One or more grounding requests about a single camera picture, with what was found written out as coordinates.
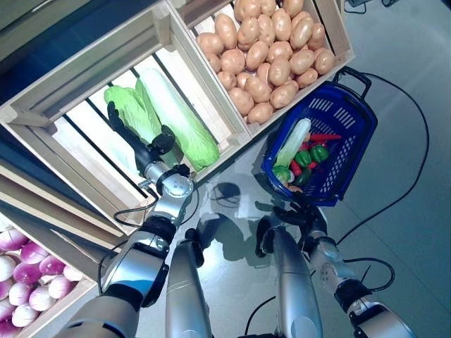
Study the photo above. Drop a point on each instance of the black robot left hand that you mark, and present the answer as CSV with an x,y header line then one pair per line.
x,y
141,151

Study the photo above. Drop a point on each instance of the napa cabbage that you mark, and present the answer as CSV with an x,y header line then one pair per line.
x,y
134,105
197,144
294,141

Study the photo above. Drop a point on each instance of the blue plastic shopping basket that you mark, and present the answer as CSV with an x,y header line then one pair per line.
x,y
352,148

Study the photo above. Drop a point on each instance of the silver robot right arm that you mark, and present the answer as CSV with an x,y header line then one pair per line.
x,y
327,253

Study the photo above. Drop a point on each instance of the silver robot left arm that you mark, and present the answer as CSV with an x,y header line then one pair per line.
x,y
134,253

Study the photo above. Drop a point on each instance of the wooden slatted cabbage crate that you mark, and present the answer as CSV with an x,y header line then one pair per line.
x,y
88,60

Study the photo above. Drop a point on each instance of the brown potato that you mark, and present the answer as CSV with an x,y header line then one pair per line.
x,y
280,70
301,61
232,60
257,54
260,112
227,79
324,61
306,78
214,62
257,88
240,101
211,44
283,95
225,30

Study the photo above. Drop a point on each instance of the silver robot left leg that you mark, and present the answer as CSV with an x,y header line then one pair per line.
x,y
186,281

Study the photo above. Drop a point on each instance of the silver robot leg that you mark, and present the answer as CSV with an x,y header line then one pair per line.
x,y
186,281
292,274

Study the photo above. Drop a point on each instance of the purple white onion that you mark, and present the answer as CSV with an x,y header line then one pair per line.
x,y
60,286
7,267
51,264
24,315
72,273
42,297
33,251
24,273
10,239
21,293

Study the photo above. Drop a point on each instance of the round green cabbage head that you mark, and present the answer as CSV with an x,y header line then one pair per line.
x,y
281,172

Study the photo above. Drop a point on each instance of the small red pepper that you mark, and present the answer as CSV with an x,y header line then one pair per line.
x,y
295,168

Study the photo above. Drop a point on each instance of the dark green bell pepper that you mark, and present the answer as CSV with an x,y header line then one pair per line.
x,y
303,176

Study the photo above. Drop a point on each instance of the wooden onion crate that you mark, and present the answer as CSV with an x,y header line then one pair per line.
x,y
63,310

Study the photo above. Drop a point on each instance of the long red chili pepper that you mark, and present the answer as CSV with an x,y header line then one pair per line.
x,y
326,137

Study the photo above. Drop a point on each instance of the silver robot right leg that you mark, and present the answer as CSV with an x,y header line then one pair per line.
x,y
292,274

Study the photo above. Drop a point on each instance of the wooden potato crate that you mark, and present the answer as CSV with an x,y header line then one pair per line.
x,y
338,31

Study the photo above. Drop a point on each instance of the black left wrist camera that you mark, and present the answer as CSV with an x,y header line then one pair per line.
x,y
183,169

